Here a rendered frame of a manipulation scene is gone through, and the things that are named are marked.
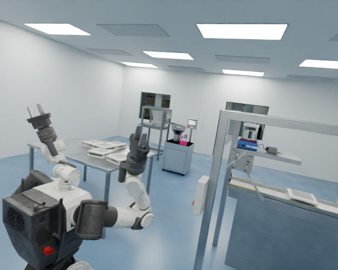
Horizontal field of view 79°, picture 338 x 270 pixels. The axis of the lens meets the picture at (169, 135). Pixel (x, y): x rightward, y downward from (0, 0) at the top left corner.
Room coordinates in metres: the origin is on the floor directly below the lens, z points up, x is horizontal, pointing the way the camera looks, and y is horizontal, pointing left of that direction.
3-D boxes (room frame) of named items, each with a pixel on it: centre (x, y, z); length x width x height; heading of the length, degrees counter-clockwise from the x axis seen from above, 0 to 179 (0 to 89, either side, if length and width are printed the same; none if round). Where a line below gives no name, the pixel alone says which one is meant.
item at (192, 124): (5.15, -0.55, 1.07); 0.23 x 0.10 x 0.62; 71
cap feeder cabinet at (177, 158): (5.09, -0.30, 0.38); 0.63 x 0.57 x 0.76; 71
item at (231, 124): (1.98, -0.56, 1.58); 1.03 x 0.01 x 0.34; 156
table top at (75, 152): (3.01, 1.08, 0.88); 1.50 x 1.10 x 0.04; 66
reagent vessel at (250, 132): (2.16, -0.85, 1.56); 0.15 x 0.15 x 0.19
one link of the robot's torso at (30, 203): (0.85, 0.48, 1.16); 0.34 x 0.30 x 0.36; 64
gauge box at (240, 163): (2.08, -0.79, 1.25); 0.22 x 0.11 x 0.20; 66
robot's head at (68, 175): (0.90, 0.45, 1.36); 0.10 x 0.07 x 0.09; 64
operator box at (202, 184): (1.50, -0.31, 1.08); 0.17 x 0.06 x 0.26; 156
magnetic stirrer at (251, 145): (2.15, -0.85, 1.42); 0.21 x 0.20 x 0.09; 156
